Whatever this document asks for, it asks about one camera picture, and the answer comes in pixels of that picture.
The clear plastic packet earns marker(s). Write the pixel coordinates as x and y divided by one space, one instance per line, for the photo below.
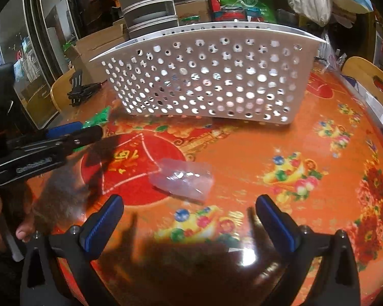
185 178

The stacked clear drawer unit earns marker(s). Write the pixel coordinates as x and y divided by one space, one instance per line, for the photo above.
146 6

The red glass jar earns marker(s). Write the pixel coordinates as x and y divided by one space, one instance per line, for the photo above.
229 15

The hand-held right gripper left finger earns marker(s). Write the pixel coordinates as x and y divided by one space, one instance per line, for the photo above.
103 226

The brown cardboard box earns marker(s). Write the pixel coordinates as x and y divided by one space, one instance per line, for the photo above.
194 8

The dark glass door cabinet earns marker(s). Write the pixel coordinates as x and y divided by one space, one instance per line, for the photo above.
48 38

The green shopping bag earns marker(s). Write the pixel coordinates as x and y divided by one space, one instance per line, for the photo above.
249 0

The green snack packet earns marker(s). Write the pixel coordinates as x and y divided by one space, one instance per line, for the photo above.
100 118

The red floral tablecloth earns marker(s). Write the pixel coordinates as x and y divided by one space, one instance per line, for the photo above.
258 153

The white perforated plastic basket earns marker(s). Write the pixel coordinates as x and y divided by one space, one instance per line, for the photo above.
210 70

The large open cardboard box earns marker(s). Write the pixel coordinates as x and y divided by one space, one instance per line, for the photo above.
95 47

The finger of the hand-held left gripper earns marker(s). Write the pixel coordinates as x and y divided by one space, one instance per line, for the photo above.
83 137
65 129

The black clip stand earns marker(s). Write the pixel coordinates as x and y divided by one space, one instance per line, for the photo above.
79 91

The clear plastic bag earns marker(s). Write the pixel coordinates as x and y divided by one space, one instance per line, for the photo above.
329 51

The green lid glass jar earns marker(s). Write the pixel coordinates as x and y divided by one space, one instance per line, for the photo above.
189 20

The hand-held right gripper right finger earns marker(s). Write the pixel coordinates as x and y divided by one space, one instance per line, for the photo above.
276 226

